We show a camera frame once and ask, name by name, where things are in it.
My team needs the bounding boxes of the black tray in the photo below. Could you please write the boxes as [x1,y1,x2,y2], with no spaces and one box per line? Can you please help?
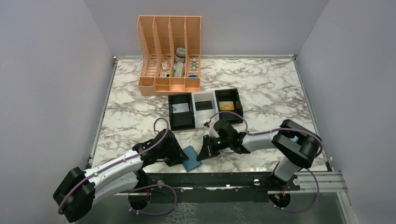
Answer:
[214,89,243,124]
[168,93,195,131]

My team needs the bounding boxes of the white blue credit card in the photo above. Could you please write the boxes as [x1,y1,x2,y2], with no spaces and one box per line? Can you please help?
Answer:
[171,103,190,113]

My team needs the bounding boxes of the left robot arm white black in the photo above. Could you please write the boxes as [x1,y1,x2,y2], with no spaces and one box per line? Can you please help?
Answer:
[53,129,188,223]

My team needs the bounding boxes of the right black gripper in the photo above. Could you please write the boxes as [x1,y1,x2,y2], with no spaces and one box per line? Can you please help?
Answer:
[197,134,231,161]

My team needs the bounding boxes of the black credit card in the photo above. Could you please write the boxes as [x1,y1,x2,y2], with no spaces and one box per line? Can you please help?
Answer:
[195,101,213,111]

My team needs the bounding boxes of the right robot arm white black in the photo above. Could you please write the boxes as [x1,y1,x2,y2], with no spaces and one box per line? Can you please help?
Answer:
[197,119,323,190]

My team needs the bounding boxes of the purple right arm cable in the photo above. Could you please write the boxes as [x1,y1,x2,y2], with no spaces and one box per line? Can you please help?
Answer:
[204,111,324,213]

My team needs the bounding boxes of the small green white bottle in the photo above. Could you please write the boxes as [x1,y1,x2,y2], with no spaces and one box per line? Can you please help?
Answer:
[191,58,197,71]

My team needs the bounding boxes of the left black tray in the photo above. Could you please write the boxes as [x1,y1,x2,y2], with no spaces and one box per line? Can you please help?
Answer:
[168,93,195,131]

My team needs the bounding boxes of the orange plastic file organizer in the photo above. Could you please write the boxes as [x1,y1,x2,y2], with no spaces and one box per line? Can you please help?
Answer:
[137,15,202,96]

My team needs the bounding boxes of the right black tray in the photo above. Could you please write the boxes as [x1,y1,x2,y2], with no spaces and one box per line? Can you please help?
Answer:
[214,89,243,124]

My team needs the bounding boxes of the black mounting base rail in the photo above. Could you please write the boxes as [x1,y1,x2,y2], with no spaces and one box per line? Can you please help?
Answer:
[146,172,300,192]

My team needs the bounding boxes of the blue leather card holder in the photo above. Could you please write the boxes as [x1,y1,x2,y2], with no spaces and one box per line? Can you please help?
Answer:
[182,146,202,172]

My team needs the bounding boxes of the gold credit card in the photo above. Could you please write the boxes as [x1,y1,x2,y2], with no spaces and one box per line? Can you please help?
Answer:
[219,101,234,111]

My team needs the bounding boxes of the grey round-headed bottle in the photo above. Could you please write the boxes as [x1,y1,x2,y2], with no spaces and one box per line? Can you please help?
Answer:
[174,48,186,77]

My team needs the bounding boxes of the small orange white box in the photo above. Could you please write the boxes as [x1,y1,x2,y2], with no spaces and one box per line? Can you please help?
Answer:
[161,62,171,71]

